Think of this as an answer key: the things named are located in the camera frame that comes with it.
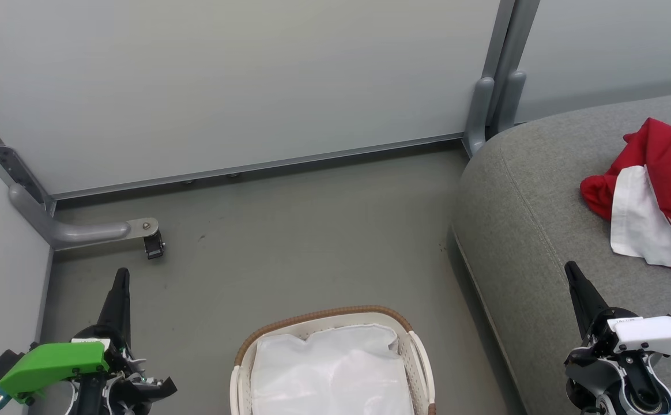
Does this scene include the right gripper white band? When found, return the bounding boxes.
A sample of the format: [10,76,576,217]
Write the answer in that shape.
[564,261,671,415]

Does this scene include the black caster wheel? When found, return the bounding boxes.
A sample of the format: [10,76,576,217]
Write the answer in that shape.
[144,231,166,260]

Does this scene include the white basket liner bag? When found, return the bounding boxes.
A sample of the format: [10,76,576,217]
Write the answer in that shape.
[250,324,416,415]

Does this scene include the grey partition bottom rail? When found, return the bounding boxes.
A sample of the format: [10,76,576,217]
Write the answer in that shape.
[50,133,466,201]

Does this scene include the long grey partition foot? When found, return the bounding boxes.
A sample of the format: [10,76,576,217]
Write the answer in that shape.
[8,184,160,250]

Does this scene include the grey partition double post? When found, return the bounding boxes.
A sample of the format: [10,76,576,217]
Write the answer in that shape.
[482,0,541,125]

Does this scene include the short grey partition foot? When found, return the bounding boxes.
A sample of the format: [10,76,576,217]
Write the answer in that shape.
[496,70,527,134]
[463,77,495,157]

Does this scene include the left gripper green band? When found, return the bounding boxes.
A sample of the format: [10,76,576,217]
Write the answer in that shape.
[0,268,178,415]

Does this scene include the grey partition corner post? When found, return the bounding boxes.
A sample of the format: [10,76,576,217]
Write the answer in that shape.
[0,95,56,215]

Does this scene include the grey fabric sofa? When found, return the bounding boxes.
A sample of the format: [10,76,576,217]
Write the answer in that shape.
[452,89,671,415]

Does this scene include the white laundry basket brown rim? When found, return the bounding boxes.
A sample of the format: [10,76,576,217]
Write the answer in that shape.
[230,305,436,415]

